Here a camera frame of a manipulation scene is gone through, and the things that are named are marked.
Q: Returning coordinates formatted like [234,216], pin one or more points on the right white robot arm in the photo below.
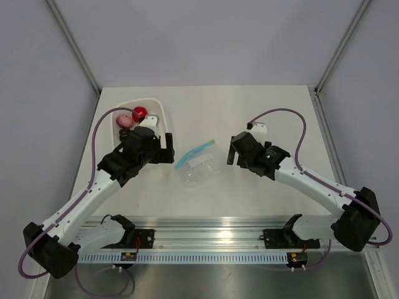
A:
[355,214]

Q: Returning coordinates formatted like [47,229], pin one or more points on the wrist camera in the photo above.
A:
[256,128]
[150,121]

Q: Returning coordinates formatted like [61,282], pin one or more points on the aluminium frame post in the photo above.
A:
[343,44]
[73,45]

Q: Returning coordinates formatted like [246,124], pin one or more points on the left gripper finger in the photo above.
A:
[169,141]
[165,156]

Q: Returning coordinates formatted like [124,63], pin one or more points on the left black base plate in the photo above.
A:
[144,238]

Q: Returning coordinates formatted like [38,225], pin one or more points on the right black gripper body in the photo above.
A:
[242,162]

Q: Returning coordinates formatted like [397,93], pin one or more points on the white slotted cable duct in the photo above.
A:
[266,258]

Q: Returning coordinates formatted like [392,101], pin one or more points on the right small circuit board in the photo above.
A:
[297,260]

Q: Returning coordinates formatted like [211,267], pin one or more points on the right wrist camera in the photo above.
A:
[256,128]

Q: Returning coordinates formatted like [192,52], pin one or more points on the left small circuit board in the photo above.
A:
[128,256]

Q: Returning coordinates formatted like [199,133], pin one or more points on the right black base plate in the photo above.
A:
[286,239]

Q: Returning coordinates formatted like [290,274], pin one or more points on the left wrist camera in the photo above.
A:
[150,121]

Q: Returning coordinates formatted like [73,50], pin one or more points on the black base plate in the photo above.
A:
[286,239]
[144,238]

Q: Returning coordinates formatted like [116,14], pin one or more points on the red toy apple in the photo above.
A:
[139,113]

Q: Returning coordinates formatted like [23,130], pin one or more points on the clear zip top bag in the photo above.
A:
[200,164]

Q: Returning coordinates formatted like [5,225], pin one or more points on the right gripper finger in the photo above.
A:
[231,156]
[267,145]

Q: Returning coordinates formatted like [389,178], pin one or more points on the pink toy onion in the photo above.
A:
[124,121]

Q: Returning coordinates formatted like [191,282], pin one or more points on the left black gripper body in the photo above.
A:
[150,156]

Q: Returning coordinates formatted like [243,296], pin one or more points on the right aluminium frame post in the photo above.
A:
[343,44]

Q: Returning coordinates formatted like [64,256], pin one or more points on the small circuit board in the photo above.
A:
[297,260]
[128,256]

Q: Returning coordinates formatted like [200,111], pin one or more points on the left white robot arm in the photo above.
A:
[56,244]

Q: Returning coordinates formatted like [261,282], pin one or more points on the aluminium mounting rail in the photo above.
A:
[208,234]

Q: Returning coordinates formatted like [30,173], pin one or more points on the left aluminium frame post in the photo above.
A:
[73,45]

